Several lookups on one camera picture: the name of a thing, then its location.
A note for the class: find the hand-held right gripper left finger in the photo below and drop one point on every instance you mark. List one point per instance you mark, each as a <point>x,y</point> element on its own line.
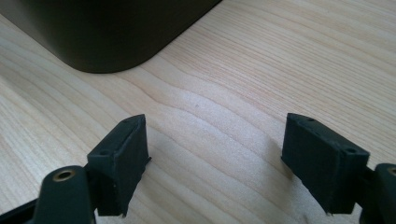
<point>120,168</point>

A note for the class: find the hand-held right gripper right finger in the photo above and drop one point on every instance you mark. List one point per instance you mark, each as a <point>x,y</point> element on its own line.
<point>323,161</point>

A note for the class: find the dark compartment tray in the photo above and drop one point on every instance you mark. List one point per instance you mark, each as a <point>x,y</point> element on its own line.
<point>106,31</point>

